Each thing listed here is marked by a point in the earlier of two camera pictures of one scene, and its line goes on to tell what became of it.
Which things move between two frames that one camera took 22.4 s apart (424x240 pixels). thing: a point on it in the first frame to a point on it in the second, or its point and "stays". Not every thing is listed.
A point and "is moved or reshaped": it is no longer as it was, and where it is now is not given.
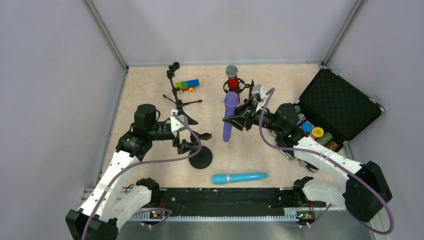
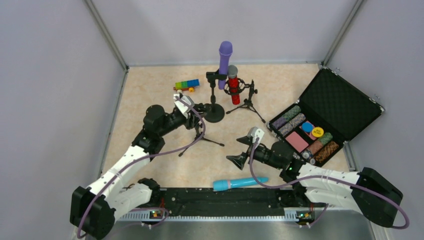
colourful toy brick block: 187,85 stays
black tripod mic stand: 179,103 to 198,136
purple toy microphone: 231,100 to 225,52
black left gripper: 178,138 to 196,114
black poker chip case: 334,107 stays
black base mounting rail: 196,201 stays
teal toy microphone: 220,178 is moved or reshaped
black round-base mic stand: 202,159 to 216,112
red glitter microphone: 232,71 stays
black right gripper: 247,114 to 250,149
